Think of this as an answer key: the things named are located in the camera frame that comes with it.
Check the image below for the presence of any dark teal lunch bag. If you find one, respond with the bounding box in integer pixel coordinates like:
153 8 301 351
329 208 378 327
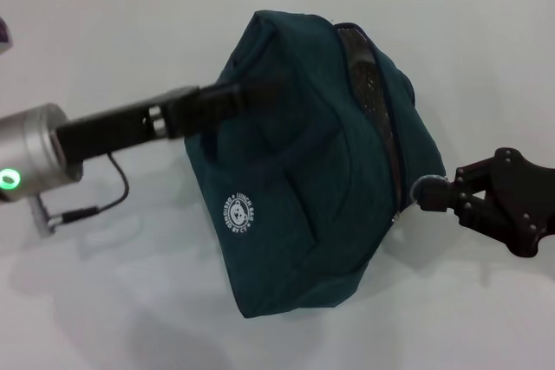
184 10 447 321

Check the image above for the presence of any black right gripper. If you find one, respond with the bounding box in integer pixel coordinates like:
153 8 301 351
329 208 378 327
417 147 555 257

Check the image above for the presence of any silver zipper pull ring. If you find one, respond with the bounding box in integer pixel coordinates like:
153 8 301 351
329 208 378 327
410 173 450 201

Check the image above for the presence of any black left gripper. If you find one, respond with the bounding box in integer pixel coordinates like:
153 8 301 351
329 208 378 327
54 74 288 168

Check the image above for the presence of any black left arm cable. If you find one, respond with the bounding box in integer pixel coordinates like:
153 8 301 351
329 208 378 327
29 155 131 239

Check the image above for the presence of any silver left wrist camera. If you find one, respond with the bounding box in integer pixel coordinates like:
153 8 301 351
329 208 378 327
0 16 14 57

